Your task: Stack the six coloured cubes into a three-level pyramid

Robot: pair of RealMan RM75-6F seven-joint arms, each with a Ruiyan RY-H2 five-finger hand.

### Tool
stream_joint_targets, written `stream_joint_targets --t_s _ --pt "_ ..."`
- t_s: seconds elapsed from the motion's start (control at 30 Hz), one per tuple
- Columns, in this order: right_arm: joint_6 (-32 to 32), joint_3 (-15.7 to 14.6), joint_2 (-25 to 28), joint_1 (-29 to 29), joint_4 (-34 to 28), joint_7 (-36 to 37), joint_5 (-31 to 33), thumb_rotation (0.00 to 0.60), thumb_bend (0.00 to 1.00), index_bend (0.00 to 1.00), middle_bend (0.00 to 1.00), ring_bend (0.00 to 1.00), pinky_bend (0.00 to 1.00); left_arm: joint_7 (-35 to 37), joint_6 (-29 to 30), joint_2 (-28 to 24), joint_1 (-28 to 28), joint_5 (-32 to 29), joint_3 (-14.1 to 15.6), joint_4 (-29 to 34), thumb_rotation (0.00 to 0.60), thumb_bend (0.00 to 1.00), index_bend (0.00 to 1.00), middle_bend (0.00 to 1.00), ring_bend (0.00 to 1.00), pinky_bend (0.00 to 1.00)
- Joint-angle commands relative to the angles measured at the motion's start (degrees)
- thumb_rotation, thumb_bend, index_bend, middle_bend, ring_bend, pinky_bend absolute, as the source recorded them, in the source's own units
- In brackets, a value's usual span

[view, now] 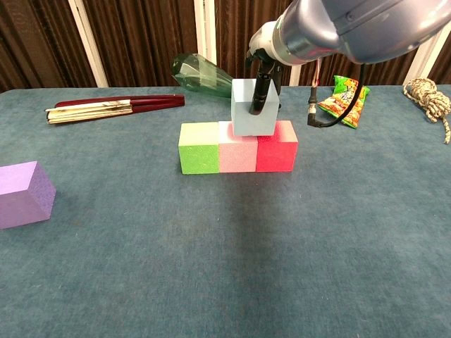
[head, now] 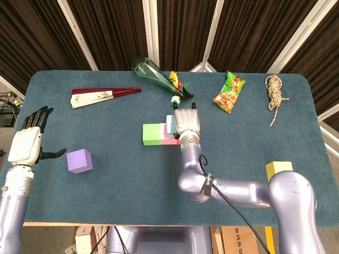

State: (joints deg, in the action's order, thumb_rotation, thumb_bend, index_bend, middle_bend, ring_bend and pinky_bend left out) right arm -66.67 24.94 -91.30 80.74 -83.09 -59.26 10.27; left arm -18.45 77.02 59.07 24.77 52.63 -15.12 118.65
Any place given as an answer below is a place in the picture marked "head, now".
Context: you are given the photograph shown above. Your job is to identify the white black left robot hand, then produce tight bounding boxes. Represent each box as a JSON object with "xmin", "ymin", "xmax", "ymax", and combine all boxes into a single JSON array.
[{"xmin": 7, "ymin": 106, "xmax": 67, "ymax": 167}]

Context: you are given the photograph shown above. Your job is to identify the yellow foam cube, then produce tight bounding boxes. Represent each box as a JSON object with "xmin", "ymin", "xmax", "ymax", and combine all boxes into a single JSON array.
[{"xmin": 265, "ymin": 161, "xmax": 294, "ymax": 182}]

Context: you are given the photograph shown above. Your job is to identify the brown cardboard box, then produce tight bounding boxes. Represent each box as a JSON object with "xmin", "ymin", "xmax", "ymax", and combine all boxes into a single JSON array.
[{"xmin": 221, "ymin": 226, "xmax": 260, "ymax": 254}]

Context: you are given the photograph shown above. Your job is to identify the teal table mat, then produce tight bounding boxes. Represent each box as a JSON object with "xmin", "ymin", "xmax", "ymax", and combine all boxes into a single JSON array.
[{"xmin": 0, "ymin": 69, "xmax": 333, "ymax": 229}]

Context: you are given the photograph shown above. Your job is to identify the pale pink foam cube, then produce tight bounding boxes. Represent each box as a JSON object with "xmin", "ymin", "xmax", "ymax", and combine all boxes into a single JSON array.
[{"xmin": 159, "ymin": 123, "xmax": 182, "ymax": 146}]

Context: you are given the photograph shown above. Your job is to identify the tangled floor cables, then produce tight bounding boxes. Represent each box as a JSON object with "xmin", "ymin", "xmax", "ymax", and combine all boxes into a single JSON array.
[{"xmin": 0, "ymin": 91, "xmax": 21, "ymax": 110}]

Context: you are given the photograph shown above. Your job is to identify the folded red paper fan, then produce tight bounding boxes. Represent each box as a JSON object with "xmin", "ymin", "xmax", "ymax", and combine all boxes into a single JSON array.
[{"xmin": 69, "ymin": 86, "xmax": 142, "ymax": 110}]

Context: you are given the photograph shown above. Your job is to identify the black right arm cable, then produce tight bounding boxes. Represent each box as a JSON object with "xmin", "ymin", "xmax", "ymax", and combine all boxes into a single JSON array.
[{"xmin": 198, "ymin": 155, "xmax": 271, "ymax": 254}]

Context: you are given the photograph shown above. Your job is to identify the green foam cube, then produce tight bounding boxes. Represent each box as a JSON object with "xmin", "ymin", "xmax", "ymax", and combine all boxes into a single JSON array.
[{"xmin": 142, "ymin": 123, "xmax": 162, "ymax": 146}]

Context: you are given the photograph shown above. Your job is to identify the purple foam cube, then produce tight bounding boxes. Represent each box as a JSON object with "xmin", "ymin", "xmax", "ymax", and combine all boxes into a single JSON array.
[{"xmin": 66, "ymin": 148, "xmax": 93, "ymax": 174}]

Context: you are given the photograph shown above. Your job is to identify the green orange snack bag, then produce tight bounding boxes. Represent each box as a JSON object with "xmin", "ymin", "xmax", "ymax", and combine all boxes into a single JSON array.
[{"xmin": 212, "ymin": 70, "xmax": 247, "ymax": 115}]

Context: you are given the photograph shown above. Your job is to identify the light blue foam cube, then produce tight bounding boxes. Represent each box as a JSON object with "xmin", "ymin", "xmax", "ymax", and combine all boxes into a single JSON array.
[{"xmin": 165, "ymin": 114, "xmax": 177, "ymax": 134}]

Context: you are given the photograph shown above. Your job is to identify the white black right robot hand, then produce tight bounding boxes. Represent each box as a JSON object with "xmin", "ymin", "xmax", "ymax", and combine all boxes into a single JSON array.
[{"xmin": 172, "ymin": 102, "xmax": 201, "ymax": 140}]

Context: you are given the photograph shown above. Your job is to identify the white red cardboard box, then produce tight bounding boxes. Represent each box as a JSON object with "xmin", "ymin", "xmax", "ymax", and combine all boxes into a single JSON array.
[{"xmin": 75, "ymin": 226, "xmax": 94, "ymax": 254}]

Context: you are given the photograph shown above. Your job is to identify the colourful feather shuttlecock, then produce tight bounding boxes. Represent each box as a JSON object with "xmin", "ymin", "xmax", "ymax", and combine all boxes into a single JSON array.
[{"xmin": 168, "ymin": 70, "xmax": 194, "ymax": 108}]

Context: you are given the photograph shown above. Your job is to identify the green transparent bottle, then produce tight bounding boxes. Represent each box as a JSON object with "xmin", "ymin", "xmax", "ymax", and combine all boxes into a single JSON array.
[{"xmin": 131, "ymin": 56, "xmax": 186, "ymax": 96}]

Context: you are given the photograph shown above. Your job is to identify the brown curtain screen panel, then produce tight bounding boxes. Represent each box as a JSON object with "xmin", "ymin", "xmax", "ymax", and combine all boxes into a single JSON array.
[
  {"xmin": 57, "ymin": 0, "xmax": 159, "ymax": 71},
  {"xmin": 142, "ymin": 0, "xmax": 225, "ymax": 72},
  {"xmin": 266, "ymin": 0, "xmax": 339, "ymax": 125},
  {"xmin": 190, "ymin": 0, "xmax": 325, "ymax": 74},
  {"xmin": 0, "ymin": 0, "xmax": 97, "ymax": 92}
]

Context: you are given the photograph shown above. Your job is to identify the lavender robot base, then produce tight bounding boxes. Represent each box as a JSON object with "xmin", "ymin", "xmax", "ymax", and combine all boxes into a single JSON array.
[{"xmin": 105, "ymin": 225, "xmax": 213, "ymax": 254}]

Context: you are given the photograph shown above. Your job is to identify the beige braided rope bundle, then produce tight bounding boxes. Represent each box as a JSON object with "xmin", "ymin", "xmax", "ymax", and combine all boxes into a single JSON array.
[{"xmin": 264, "ymin": 74, "xmax": 290, "ymax": 128}]

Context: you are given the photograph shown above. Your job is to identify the black floor box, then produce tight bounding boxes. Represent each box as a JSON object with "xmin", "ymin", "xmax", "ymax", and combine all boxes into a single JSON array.
[{"xmin": 0, "ymin": 110, "xmax": 15, "ymax": 128}]

